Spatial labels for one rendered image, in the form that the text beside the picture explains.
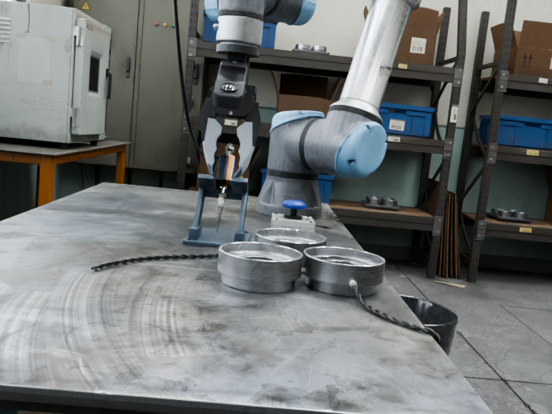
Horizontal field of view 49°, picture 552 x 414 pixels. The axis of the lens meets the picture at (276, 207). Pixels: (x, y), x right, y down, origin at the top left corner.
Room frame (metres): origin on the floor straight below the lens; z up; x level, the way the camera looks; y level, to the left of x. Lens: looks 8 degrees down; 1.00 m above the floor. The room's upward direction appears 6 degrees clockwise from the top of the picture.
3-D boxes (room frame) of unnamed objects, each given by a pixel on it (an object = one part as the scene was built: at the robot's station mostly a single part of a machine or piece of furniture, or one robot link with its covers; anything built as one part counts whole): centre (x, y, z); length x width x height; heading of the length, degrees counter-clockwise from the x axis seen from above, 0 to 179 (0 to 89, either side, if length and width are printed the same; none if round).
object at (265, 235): (0.86, -0.03, 0.82); 0.10 x 0.10 x 0.04
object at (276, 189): (1.36, -0.03, 0.85); 0.15 x 0.15 x 0.10
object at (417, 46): (4.48, -0.77, 1.70); 0.56 x 0.36 x 0.39; 87
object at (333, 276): (0.76, -0.09, 0.82); 0.10 x 0.10 x 0.04
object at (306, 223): (1.01, -0.03, 0.82); 0.08 x 0.07 x 0.05; 2
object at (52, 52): (3.11, 1.24, 1.10); 0.62 x 0.61 x 0.65; 2
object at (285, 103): (4.47, -0.12, 1.19); 0.52 x 0.42 x 0.38; 92
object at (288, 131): (1.35, -0.03, 0.97); 0.13 x 0.12 x 0.14; 48
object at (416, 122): (4.50, -0.78, 1.11); 0.52 x 0.38 x 0.22; 92
